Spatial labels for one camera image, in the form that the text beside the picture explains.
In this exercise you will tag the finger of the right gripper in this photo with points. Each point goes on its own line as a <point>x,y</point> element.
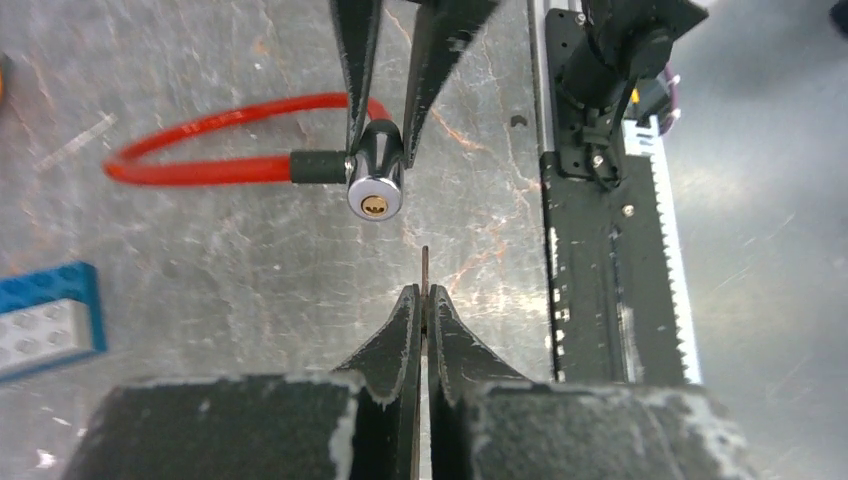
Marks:
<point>356,26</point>
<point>443,31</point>

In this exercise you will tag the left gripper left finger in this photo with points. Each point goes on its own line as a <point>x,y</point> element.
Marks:
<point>359,420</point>

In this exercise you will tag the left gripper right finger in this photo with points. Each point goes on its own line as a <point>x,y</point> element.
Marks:
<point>488,421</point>

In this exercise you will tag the small silver key bunch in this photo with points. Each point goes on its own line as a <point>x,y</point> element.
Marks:
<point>425,271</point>

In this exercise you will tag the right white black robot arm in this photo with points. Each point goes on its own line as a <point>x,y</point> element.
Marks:
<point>624,41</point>

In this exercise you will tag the grey blue brick stack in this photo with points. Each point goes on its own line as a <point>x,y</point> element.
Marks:
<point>50,318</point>

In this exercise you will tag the light blue toothed cable duct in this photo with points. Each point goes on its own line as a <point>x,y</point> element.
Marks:
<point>646,141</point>

